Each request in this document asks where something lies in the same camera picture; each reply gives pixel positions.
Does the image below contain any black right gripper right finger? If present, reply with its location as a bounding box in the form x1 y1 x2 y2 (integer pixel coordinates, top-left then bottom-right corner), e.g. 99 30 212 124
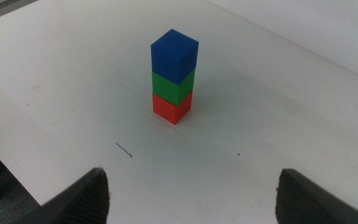
275 168 358 224

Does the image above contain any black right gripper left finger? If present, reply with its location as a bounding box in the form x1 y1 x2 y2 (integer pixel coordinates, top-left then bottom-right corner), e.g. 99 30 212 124
11 168 111 224

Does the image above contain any green cube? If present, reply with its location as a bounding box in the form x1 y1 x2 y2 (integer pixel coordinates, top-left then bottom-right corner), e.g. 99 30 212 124
151 68 196 107

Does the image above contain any blue cube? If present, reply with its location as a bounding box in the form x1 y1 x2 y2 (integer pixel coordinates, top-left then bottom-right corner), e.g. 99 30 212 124
150 28 200 86

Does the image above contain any red cube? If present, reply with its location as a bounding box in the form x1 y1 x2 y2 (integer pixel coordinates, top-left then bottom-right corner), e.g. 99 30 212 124
152 90 193 126

